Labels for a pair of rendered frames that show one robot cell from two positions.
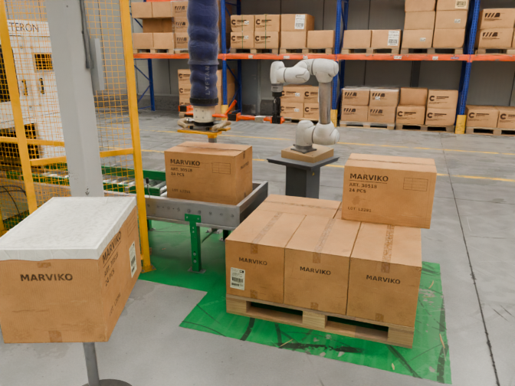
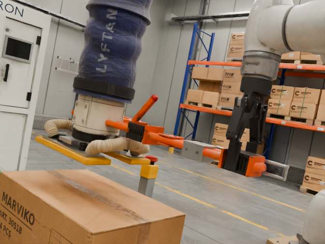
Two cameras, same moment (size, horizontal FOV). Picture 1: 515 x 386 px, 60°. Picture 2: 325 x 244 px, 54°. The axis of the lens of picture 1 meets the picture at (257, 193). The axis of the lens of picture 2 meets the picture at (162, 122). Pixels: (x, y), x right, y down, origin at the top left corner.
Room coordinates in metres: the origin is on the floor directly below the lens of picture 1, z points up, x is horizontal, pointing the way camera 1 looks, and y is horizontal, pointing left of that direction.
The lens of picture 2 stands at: (2.56, -0.27, 1.29)
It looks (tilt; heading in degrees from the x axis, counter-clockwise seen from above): 2 degrees down; 23
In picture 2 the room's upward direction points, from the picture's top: 11 degrees clockwise
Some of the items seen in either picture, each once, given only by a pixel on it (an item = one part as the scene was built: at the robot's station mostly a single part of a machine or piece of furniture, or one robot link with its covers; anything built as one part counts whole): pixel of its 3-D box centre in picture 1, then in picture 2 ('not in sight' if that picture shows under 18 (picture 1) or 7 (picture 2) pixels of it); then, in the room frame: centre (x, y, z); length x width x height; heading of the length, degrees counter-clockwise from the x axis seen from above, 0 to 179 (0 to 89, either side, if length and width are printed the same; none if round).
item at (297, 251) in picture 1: (329, 249); not in sight; (2.91, -0.52, 0.34); 1.20 x 1.00 x 0.40; 71
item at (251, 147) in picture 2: not in sight; (250, 155); (3.41, -0.16, 1.22); 0.03 x 0.01 x 0.07; 71
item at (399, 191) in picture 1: (388, 188); not in sight; (3.08, -0.95, 0.74); 0.60 x 0.40 x 0.40; 72
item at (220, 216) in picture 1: (106, 202); not in sight; (3.49, 1.25, 0.50); 2.31 x 0.05 x 0.19; 71
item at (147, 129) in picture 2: (234, 116); (144, 132); (3.47, 0.18, 1.21); 0.10 x 0.08 x 0.06; 162
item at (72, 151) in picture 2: (199, 129); (71, 145); (3.46, 0.45, 1.11); 0.34 x 0.10 x 0.05; 72
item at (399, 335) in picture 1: (327, 282); not in sight; (2.91, -0.52, 0.07); 1.20 x 1.00 x 0.14; 71
